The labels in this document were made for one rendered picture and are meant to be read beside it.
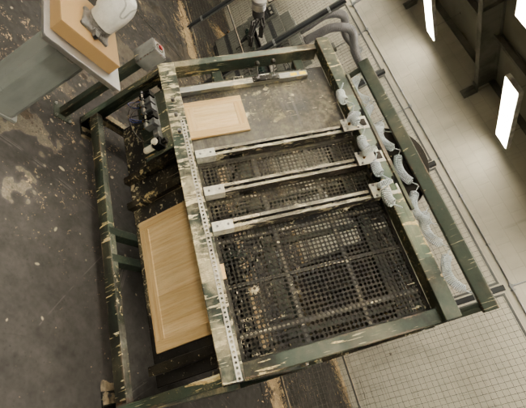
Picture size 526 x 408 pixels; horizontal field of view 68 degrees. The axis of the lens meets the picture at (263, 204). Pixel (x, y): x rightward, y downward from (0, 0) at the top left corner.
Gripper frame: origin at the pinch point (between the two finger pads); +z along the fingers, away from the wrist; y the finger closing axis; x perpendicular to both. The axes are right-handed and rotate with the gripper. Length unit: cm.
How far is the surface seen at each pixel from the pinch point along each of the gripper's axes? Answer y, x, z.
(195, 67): -8, 43, 33
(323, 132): -15, -64, 37
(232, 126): -40, -8, 42
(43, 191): -137, 73, 64
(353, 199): -53, -102, 44
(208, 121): -45, 9, 42
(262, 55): 26.8, 6.1, 27.1
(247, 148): -54, -27, 40
